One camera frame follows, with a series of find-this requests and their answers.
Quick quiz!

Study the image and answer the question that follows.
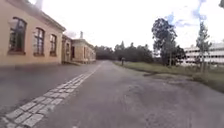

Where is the dark wood of trees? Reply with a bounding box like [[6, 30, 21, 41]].
[[93, 40, 155, 64]]

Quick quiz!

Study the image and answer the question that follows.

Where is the short dark post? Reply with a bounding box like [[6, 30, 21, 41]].
[[120, 57, 126, 67]]

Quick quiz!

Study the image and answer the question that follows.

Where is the slim young tree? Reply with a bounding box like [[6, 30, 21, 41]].
[[195, 21, 213, 74]]

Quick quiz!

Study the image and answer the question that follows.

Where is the small yellow building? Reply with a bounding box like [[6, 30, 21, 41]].
[[61, 31, 97, 65]]

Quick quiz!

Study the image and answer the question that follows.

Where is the grey asphalt ground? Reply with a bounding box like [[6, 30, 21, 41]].
[[34, 60, 224, 128]]

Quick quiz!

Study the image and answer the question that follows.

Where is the broad dark tree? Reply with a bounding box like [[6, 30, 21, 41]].
[[151, 17, 186, 67]]

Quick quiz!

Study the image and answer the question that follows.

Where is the pale cobblestone strip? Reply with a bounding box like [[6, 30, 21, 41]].
[[0, 63, 103, 128]]

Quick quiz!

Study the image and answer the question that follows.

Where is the grass verge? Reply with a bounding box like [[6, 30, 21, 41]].
[[113, 60, 224, 94]]

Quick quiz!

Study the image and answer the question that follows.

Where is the yellow building with arched windows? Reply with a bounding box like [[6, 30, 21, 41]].
[[0, 0, 67, 68]]

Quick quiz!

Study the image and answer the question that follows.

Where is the grey paved forecourt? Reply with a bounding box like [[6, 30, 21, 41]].
[[0, 61, 101, 117]]

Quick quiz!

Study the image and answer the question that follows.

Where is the white multi-storey building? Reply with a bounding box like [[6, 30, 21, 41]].
[[179, 42, 224, 66]]

